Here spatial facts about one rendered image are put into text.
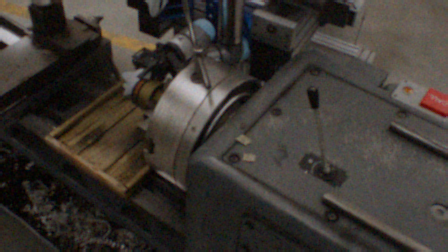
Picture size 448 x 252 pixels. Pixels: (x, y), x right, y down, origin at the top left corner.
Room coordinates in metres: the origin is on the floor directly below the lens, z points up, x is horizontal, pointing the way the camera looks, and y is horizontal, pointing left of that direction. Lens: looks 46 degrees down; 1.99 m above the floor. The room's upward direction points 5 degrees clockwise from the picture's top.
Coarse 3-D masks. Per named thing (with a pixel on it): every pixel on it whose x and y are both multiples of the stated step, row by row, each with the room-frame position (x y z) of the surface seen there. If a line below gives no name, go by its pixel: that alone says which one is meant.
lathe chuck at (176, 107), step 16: (192, 64) 0.90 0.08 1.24; (208, 64) 0.91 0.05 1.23; (224, 64) 0.94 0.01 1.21; (176, 80) 0.85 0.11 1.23; (192, 80) 0.85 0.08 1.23; (176, 96) 0.81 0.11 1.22; (192, 96) 0.81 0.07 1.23; (160, 112) 0.78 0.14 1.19; (176, 112) 0.78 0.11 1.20; (192, 112) 0.77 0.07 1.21; (160, 128) 0.76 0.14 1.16; (176, 128) 0.75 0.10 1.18; (160, 144) 0.74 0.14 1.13; (176, 144) 0.73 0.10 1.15; (160, 160) 0.73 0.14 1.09
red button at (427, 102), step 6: (432, 90) 0.85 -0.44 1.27; (426, 96) 0.83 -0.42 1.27; (432, 96) 0.83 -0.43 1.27; (438, 96) 0.83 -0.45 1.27; (444, 96) 0.83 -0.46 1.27; (420, 102) 0.81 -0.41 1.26; (426, 102) 0.81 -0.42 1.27; (432, 102) 0.81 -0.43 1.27; (438, 102) 0.81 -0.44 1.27; (444, 102) 0.81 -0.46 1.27; (426, 108) 0.80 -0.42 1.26; (432, 108) 0.79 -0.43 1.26; (438, 108) 0.79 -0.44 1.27; (444, 108) 0.79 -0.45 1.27; (438, 114) 0.79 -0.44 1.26; (444, 114) 0.78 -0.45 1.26
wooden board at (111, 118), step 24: (120, 96) 1.13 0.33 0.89; (72, 120) 1.00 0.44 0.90; (96, 120) 1.02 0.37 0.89; (120, 120) 1.04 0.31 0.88; (48, 144) 0.92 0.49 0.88; (72, 144) 0.93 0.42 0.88; (96, 144) 0.93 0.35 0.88; (120, 144) 0.94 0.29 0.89; (144, 144) 0.95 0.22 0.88; (96, 168) 0.83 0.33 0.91; (120, 168) 0.86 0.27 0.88; (144, 168) 0.85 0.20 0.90; (120, 192) 0.78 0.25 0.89
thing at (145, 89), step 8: (144, 80) 0.97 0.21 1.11; (152, 80) 0.97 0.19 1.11; (136, 88) 0.94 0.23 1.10; (144, 88) 0.94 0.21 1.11; (152, 88) 0.93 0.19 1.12; (160, 88) 0.94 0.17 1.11; (136, 96) 0.93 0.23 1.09; (144, 96) 0.92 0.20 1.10; (152, 96) 0.92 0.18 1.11; (160, 96) 0.92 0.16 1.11; (136, 104) 0.93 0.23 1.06; (144, 104) 0.91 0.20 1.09
